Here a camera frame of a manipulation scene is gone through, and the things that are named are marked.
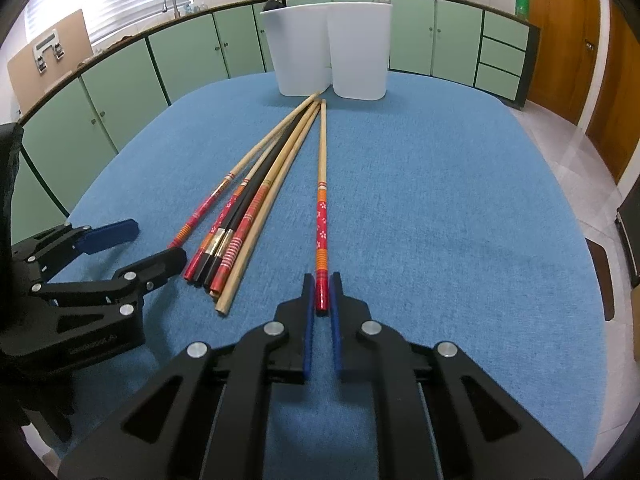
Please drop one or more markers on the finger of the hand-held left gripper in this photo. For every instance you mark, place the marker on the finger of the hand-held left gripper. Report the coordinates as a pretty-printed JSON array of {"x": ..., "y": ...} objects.
[
  {"x": 110, "y": 235},
  {"x": 155, "y": 267}
]

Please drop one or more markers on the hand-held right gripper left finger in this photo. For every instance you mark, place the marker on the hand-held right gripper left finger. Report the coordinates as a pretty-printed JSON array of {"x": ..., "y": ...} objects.
[{"x": 309, "y": 332}]

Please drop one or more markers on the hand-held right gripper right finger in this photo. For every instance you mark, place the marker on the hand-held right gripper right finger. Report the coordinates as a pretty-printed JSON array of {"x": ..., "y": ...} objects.
[{"x": 337, "y": 332}]

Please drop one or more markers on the red floral wooden chopstick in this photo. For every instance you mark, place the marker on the red floral wooden chopstick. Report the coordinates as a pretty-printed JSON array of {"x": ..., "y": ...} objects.
[
  {"x": 220, "y": 222},
  {"x": 321, "y": 240}
]

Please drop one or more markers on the wooden chopstick red striped end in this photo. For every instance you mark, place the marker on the wooden chopstick red striped end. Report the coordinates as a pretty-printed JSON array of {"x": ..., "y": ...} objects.
[{"x": 240, "y": 237}]

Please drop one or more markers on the white two-compartment utensil holder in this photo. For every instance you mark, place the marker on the white two-compartment utensil holder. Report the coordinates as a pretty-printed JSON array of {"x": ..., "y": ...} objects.
[{"x": 310, "y": 45}]

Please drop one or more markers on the blue tablecloth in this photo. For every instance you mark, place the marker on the blue tablecloth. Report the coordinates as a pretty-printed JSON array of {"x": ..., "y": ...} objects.
[{"x": 425, "y": 210}]

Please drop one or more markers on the green kitchen base cabinets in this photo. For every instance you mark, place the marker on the green kitchen base cabinets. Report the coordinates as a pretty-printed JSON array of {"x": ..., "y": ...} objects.
[{"x": 125, "y": 75}]

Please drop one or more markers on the brown chair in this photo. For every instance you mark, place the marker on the brown chair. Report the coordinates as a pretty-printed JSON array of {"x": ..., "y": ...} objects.
[{"x": 601, "y": 272}]

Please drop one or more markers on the black utensil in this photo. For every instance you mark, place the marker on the black utensil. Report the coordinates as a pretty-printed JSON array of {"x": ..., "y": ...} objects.
[{"x": 272, "y": 5}]

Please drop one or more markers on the wooden door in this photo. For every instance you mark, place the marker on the wooden door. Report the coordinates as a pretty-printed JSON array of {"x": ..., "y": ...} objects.
[
  {"x": 617, "y": 105},
  {"x": 565, "y": 35}
]

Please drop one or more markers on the brown board with white bracket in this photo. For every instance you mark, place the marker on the brown board with white bracket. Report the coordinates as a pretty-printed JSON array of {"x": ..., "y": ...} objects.
[{"x": 50, "y": 67}]

